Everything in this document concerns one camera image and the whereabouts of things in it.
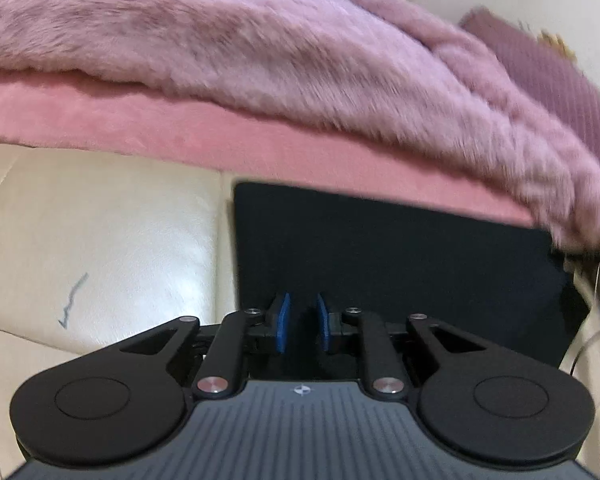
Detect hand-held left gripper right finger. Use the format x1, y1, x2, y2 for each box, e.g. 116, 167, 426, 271
315, 292, 477, 401

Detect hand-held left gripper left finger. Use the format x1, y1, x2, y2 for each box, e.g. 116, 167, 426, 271
119, 292, 292, 401

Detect black pad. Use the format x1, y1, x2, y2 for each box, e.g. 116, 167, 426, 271
233, 181, 589, 382

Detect cream leather sofa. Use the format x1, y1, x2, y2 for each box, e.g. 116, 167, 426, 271
0, 142, 600, 480

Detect pink bed sheet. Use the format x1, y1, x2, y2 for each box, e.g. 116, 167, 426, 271
0, 77, 537, 227

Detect pink fluffy blanket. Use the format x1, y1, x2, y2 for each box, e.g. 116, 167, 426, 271
0, 0, 600, 257

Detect purple knitted cushion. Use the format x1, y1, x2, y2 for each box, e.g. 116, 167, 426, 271
459, 6, 600, 182

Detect yellow plush toy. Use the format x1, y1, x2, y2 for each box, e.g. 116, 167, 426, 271
536, 30, 577, 58

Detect white cable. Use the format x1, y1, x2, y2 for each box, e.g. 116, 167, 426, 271
564, 259, 600, 377

